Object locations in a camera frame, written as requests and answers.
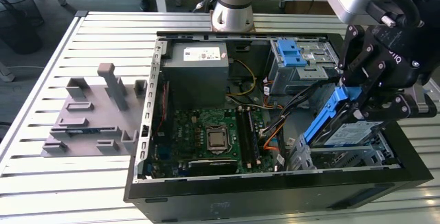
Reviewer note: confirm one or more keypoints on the black graphics card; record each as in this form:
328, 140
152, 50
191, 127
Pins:
212, 166

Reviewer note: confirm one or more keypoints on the RAM stick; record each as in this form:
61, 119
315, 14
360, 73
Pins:
85, 131

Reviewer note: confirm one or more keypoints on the silver camera bracket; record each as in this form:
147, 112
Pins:
423, 97

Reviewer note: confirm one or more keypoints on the black PC case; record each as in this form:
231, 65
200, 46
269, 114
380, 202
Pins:
240, 198

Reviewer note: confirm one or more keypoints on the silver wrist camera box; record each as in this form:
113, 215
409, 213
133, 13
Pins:
351, 0

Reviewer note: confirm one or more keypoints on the metal drive cage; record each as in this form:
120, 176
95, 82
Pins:
285, 82

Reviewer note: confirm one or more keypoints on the green motherboard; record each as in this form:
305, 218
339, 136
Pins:
192, 121

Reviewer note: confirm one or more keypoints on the square brown base plate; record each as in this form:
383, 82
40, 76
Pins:
213, 29

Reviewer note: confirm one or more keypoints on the blue plastic drive latch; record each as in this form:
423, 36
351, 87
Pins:
292, 54

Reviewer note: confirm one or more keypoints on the black RAM slot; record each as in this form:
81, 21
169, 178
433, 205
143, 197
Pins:
253, 139
241, 136

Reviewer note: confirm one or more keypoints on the grey parts rack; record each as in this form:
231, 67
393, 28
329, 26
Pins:
103, 121

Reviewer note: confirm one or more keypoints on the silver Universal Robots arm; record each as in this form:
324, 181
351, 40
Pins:
233, 15

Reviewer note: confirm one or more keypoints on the silver CPU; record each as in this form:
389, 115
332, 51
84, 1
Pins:
216, 139

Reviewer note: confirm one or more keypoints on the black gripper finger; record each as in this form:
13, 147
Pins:
357, 59
384, 108

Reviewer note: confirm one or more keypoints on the grey furniture foot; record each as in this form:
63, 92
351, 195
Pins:
7, 76

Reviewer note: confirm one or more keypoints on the grey power supply unit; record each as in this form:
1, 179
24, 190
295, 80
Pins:
196, 85

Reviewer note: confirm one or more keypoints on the hard disk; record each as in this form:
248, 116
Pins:
357, 134

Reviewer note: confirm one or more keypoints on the metal disk bay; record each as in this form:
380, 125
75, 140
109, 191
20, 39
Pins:
343, 150

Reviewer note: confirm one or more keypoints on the white barcode label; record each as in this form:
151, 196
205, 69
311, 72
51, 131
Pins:
267, 90
279, 159
291, 140

